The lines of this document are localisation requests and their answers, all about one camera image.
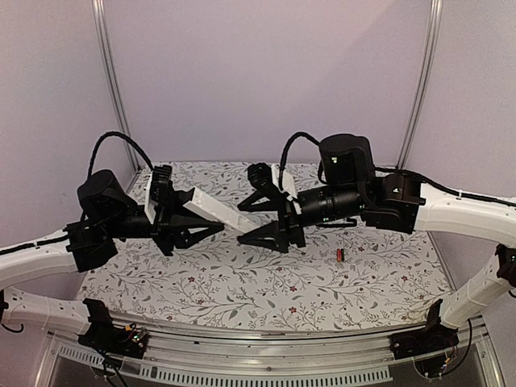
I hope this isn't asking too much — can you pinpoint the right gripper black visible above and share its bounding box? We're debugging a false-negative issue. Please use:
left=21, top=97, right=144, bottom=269
left=236, top=183, right=365, bottom=252

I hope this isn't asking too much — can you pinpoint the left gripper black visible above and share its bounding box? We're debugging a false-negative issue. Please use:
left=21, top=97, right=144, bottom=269
left=104, top=185, right=226, bottom=256

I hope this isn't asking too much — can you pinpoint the white remote control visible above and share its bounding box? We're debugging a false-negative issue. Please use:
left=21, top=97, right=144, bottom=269
left=183, top=187, right=259, bottom=234

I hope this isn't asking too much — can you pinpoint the red black battery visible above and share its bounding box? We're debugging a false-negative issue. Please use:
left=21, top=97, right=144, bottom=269
left=336, top=248, right=345, bottom=263

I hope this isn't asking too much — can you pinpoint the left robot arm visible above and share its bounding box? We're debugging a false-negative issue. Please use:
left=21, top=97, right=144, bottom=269
left=1, top=166, right=225, bottom=350

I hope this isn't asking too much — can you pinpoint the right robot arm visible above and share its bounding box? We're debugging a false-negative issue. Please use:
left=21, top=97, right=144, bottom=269
left=239, top=134, right=515, bottom=352

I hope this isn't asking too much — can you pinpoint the floral patterned table mat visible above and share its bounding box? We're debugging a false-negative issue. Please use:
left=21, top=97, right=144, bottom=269
left=77, top=160, right=455, bottom=333

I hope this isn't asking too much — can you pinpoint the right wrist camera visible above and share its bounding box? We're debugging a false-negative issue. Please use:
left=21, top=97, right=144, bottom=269
left=246, top=162, right=299, bottom=202

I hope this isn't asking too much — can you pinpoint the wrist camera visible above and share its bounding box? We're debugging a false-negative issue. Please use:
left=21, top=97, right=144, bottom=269
left=246, top=162, right=299, bottom=202
left=144, top=164, right=173, bottom=224

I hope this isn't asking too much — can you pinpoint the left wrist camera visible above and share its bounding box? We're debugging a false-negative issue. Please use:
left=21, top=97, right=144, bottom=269
left=144, top=164, right=173, bottom=224

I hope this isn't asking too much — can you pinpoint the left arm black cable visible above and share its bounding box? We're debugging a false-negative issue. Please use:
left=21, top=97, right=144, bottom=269
left=87, top=131, right=155, bottom=178

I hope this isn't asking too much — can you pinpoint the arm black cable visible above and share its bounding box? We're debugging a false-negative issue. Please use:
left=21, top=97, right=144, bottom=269
left=87, top=131, right=155, bottom=178
left=280, top=131, right=516, bottom=209

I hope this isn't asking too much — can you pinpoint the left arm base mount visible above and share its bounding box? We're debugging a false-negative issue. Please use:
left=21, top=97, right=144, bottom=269
left=77, top=298, right=149, bottom=359

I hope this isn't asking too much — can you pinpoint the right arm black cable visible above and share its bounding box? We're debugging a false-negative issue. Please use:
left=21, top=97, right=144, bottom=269
left=280, top=131, right=516, bottom=209

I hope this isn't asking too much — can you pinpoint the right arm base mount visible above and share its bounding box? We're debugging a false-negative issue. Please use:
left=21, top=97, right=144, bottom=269
left=389, top=299, right=459, bottom=360

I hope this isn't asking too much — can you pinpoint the left aluminium frame post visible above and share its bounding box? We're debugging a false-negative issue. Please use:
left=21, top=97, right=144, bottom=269
left=90, top=0, right=140, bottom=170

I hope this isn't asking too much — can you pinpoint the aluminium frame post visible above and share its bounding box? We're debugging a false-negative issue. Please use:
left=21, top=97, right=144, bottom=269
left=90, top=0, right=140, bottom=170
left=395, top=0, right=443, bottom=169

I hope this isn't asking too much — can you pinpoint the right aluminium frame post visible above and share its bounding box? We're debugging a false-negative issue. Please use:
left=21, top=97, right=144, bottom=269
left=395, top=0, right=443, bottom=169

